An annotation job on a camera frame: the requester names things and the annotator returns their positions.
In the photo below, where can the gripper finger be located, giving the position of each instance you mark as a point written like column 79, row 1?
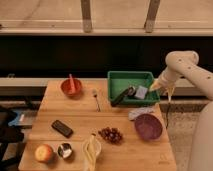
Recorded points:
column 170, row 93
column 153, row 87

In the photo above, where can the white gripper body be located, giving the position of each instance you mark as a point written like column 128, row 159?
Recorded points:
column 165, row 80

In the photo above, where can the black handled brush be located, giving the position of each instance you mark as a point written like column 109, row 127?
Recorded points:
column 130, row 91

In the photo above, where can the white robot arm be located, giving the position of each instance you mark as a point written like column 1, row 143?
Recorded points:
column 185, row 63

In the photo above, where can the grey sponge block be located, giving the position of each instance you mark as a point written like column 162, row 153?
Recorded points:
column 141, row 92

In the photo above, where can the crumpled grey cloth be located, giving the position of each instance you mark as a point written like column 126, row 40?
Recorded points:
column 133, row 114

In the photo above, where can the green plastic bin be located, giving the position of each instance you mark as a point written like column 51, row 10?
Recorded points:
column 118, row 81

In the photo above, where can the metal fork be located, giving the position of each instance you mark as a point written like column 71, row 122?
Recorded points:
column 96, row 99

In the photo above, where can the bunch of dark grapes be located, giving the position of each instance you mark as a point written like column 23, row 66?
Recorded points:
column 111, row 135

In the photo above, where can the orange carrot stick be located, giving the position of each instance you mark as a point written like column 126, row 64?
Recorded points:
column 72, row 84

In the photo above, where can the red bowl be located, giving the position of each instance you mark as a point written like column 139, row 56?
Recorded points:
column 65, row 87

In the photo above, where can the banana in glass bowl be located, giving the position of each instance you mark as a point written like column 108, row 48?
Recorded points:
column 91, row 149

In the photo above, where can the black rectangular remote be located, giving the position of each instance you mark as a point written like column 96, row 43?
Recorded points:
column 62, row 128

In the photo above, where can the small metal cup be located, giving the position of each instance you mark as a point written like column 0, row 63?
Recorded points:
column 65, row 150

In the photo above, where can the red yellow apple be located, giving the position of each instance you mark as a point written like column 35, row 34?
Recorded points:
column 44, row 153

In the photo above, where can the black bag with blue item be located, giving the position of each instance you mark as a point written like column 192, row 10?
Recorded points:
column 8, row 134

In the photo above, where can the right window frame post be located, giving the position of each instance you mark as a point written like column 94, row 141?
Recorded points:
column 151, row 15

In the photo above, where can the window frame post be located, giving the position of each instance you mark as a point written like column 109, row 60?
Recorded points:
column 151, row 15
column 86, row 16

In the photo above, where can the left window frame post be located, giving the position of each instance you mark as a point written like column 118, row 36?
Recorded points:
column 86, row 16

